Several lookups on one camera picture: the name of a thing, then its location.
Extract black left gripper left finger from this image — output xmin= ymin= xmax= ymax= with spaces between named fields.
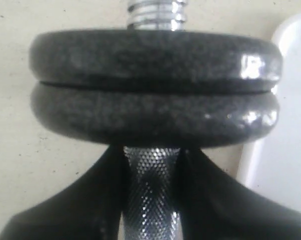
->
xmin=0 ymin=146 xmax=127 ymax=240

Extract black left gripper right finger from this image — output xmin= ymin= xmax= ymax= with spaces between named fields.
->
xmin=177 ymin=148 xmax=301 ymax=240

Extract black weight plate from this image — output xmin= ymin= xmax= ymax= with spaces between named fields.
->
xmin=30 ymin=83 xmax=280 ymax=148
xmin=29 ymin=29 xmax=283 ymax=93

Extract white plastic tray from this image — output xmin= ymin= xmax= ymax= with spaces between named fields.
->
xmin=236 ymin=13 xmax=301 ymax=212

